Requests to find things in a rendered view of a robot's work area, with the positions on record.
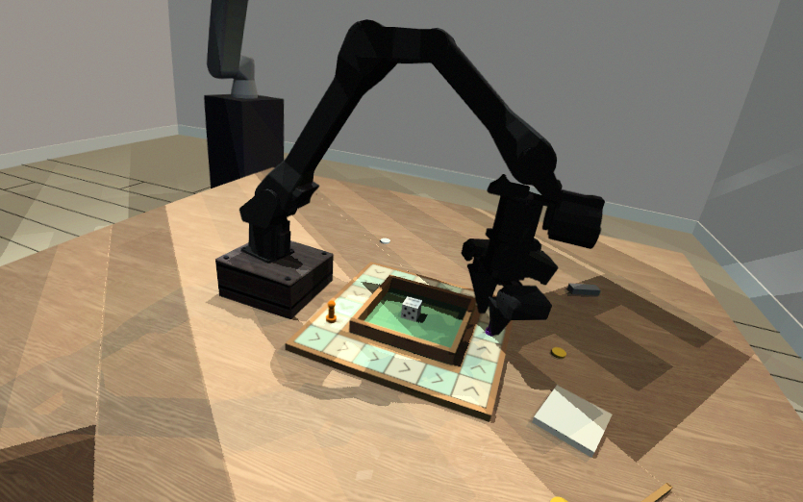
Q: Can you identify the white die with black pips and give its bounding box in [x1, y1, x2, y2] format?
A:
[401, 296, 422, 322]

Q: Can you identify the orange pawn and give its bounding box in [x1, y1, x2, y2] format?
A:
[326, 301, 337, 323]

